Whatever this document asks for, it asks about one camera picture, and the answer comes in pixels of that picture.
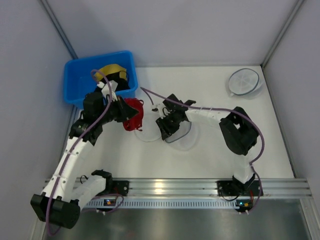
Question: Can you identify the red lace bra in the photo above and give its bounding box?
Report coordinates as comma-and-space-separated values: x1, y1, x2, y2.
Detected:
122, 98, 144, 132

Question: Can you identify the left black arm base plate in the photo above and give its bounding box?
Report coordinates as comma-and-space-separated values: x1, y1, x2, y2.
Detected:
98, 179, 129, 196

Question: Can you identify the slotted grey cable duct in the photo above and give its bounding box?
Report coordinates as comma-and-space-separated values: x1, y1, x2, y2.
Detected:
85, 198, 250, 209

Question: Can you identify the yellow garment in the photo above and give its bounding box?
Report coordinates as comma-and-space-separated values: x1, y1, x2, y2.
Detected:
93, 63, 128, 82

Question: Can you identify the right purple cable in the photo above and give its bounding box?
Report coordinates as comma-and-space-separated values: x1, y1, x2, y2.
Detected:
140, 86, 266, 215

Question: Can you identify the blue plastic bin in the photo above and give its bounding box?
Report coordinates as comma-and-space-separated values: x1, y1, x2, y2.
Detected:
63, 50, 139, 110

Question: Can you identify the aluminium frame rail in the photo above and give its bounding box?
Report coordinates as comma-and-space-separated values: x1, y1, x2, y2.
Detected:
113, 178, 313, 199

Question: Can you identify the black garment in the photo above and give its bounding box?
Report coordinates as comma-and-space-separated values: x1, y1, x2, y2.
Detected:
91, 70, 135, 99

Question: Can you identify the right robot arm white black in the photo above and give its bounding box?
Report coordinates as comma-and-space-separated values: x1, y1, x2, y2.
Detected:
155, 94, 265, 194

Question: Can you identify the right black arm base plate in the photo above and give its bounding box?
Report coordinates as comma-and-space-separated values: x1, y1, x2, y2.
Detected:
217, 179, 264, 197

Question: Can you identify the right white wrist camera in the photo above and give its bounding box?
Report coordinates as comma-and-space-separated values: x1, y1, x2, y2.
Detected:
151, 103, 166, 119

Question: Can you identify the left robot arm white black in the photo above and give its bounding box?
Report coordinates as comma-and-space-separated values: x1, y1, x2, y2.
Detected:
30, 92, 144, 229

